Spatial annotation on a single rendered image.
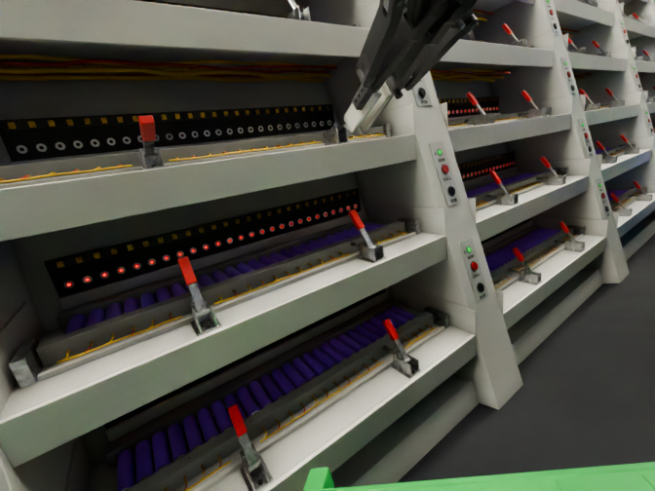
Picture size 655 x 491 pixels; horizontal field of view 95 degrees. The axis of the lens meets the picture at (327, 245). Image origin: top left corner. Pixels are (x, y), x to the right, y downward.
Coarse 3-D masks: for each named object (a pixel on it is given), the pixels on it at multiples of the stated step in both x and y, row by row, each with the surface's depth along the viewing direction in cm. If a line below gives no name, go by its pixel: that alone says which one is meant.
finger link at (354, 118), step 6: (372, 96) 38; (378, 96) 37; (366, 102) 39; (372, 102) 38; (354, 108) 41; (366, 108) 39; (348, 114) 42; (354, 114) 41; (360, 114) 40; (366, 114) 40; (348, 120) 42; (354, 120) 41; (360, 120) 40; (348, 126) 43; (354, 126) 42; (354, 132) 43
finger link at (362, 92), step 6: (360, 72) 35; (360, 78) 35; (360, 90) 38; (366, 90) 37; (354, 96) 39; (360, 96) 38; (366, 96) 38; (354, 102) 39; (360, 102) 38; (360, 108) 39
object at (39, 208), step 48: (192, 144) 52; (336, 144) 46; (384, 144) 51; (0, 192) 27; (48, 192) 28; (96, 192) 30; (144, 192) 33; (192, 192) 35; (240, 192) 38; (0, 240) 27
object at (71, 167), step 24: (216, 144) 41; (240, 144) 43; (264, 144) 45; (288, 144) 47; (312, 144) 49; (0, 168) 30; (24, 168) 31; (48, 168) 32; (72, 168) 33; (96, 168) 33; (120, 168) 36
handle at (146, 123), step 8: (144, 120) 28; (152, 120) 28; (144, 128) 29; (152, 128) 29; (144, 136) 30; (152, 136) 31; (144, 144) 32; (152, 144) 32; (144, 152) 34; (152, 152) 34
